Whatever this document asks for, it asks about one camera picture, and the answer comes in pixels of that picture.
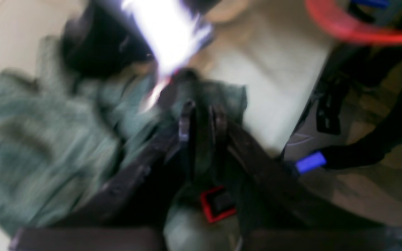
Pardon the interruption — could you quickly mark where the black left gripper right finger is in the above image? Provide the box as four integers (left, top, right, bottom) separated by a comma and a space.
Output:
210, 106, 402, 251

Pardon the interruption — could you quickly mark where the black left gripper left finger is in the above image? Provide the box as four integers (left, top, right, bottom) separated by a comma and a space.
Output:
9, 101, 196, 251

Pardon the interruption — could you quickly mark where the green T-shirt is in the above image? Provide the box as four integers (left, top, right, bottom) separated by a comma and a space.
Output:
0, 36, 247, 236

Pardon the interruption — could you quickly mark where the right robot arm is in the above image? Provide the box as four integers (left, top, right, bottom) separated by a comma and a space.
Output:
61, 0, 219, 77

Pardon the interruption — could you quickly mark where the blue orange bar clamp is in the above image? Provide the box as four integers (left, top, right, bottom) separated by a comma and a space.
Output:
199, 151, 327, 223

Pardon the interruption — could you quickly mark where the light green table cloth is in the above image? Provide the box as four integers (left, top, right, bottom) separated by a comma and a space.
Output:
0, 0, 333, 156

